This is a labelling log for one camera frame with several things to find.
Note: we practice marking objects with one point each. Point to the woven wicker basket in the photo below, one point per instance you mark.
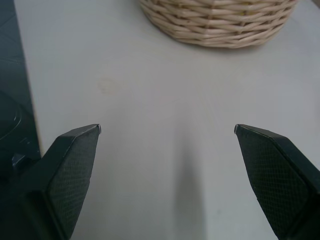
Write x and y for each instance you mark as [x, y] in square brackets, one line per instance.
[220, 22]

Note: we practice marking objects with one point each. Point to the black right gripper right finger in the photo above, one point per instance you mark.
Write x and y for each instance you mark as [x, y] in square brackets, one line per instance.
[280, 180]

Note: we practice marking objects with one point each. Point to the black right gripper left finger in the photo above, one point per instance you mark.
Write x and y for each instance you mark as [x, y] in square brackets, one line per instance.
[62, 180]

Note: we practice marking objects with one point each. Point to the dark robot body part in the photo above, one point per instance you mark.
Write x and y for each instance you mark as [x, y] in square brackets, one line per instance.
[11, 140]

